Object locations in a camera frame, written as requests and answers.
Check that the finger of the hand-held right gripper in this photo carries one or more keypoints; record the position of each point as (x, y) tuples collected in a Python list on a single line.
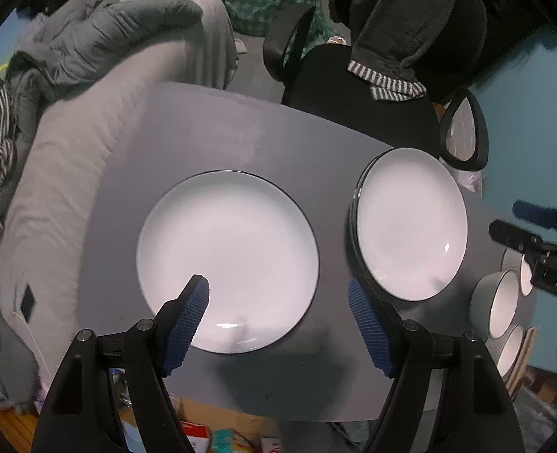
[(514, 236), (535, 212)]

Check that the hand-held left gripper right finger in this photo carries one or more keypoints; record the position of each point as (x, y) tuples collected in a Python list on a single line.
[(368, 330)]

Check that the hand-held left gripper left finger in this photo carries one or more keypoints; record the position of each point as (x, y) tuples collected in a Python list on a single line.
[(191, 321)]

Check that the grey bowl with white inside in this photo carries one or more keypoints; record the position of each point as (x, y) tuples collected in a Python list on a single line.
[(512, 351), (495, 306), (514, 264)]

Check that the white plate with black rim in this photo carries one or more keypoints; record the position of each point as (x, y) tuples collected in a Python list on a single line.
[(240, 245), (410, 226), (352, 207)]

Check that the wooden board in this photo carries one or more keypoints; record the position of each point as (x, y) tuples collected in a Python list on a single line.
[(524, 358)]

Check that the red and white packet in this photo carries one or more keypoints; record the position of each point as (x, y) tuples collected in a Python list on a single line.
[(197, 436)]

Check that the teal packet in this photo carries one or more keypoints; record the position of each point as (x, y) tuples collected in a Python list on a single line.
[(226, 441)]

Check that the grey blanket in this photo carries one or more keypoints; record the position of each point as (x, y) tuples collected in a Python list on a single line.
[(0, 349)]

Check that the grey sofa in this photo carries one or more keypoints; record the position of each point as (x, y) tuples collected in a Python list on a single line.
[(94, 151)]

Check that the black office chair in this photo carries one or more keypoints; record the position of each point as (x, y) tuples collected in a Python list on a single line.
[(354, 99)]

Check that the dark grey garment striped cuffs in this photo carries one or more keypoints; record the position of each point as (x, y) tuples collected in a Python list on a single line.
[(401, 19)]

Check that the grey puffer jacket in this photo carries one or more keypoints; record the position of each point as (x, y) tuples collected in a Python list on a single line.
[(108, 28)]

